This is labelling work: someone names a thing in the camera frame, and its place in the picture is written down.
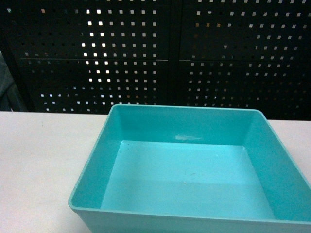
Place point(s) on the teal plastic box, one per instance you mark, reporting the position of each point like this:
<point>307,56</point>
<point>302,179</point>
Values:
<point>169,169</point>

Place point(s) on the black perforated panel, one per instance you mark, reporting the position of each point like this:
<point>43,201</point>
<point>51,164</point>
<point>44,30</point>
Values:
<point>84,56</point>

